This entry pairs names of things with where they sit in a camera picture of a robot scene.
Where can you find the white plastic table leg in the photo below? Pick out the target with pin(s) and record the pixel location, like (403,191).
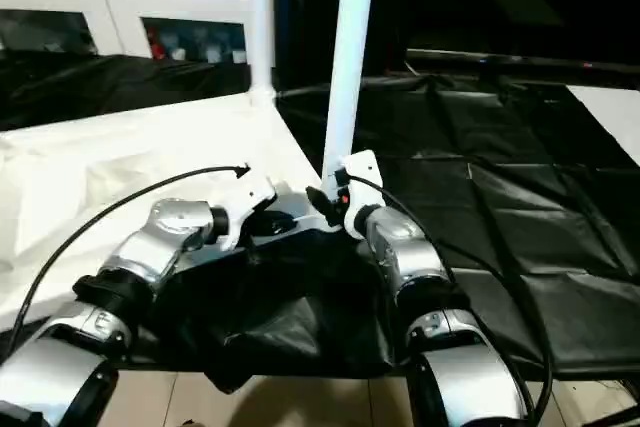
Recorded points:
(350,47)
(262,22)

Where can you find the white plastic table top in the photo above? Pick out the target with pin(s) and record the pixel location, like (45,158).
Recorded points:
(100,157)

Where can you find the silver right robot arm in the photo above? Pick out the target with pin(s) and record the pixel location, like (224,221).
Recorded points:
(400,242)

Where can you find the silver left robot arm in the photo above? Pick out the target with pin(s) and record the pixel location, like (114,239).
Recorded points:
(175,217)

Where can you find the black mat cloth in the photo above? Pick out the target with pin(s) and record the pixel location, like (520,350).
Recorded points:
(500,197)

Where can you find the white cup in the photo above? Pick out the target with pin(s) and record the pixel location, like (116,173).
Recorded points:
(240,57)
(214,54)
(177,53)

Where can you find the red carton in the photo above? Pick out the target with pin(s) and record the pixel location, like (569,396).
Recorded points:
(157,47)

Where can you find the dark rounded robot foot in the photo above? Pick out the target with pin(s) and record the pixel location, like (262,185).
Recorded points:
(187,422)

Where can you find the white flat board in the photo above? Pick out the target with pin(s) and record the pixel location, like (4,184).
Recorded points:
(610,117)

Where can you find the black tripod leg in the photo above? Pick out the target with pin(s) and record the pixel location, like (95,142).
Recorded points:
(631,387)

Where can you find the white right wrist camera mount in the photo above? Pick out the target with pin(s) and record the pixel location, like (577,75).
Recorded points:
(365,167)

